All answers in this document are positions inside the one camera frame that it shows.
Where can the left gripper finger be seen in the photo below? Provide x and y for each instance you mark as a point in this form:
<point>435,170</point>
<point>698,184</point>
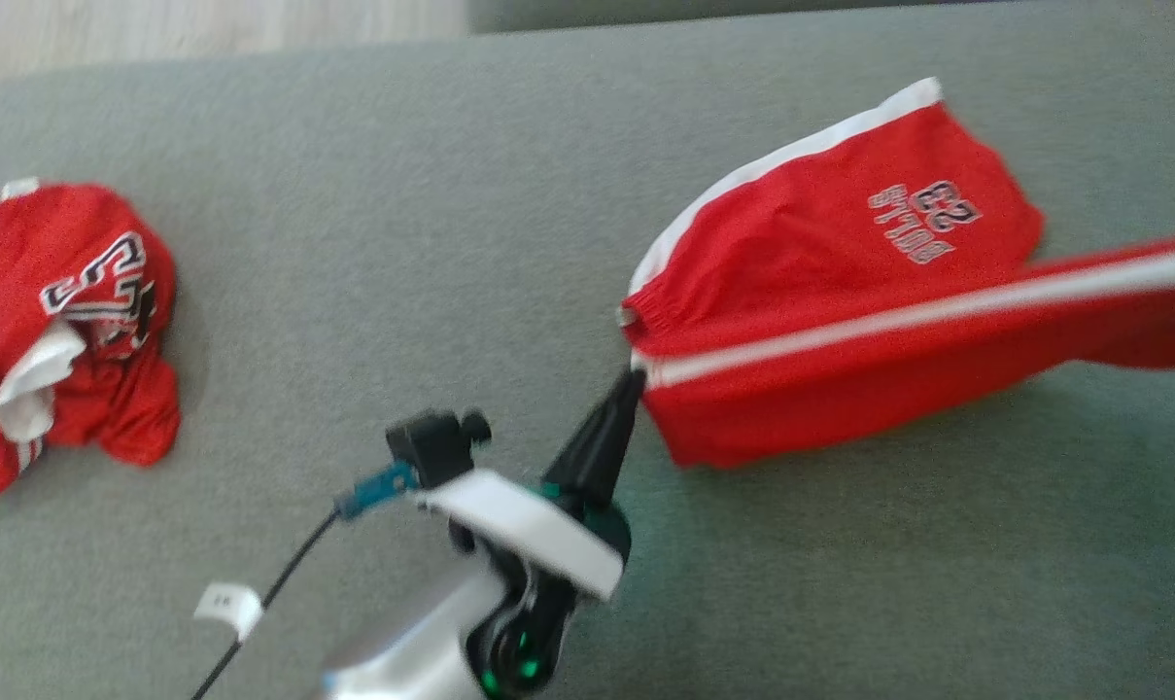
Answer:
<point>587,447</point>
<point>614,457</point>

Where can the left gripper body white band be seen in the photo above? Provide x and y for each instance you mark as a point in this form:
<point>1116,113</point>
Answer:
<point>538,544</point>

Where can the red shorts with white stripe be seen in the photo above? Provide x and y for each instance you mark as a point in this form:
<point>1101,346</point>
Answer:
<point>820,321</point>

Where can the red jersey with white sleeves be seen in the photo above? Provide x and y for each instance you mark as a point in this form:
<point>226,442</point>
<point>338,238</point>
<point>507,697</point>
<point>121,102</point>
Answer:
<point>72,321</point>

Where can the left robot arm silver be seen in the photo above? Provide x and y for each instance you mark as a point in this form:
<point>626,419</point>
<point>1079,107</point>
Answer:
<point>412,647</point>

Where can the large grey sofa chaise cushion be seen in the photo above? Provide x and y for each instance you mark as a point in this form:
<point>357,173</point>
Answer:
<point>354,243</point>

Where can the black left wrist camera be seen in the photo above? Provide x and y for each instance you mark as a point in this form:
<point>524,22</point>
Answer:
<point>436,445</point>

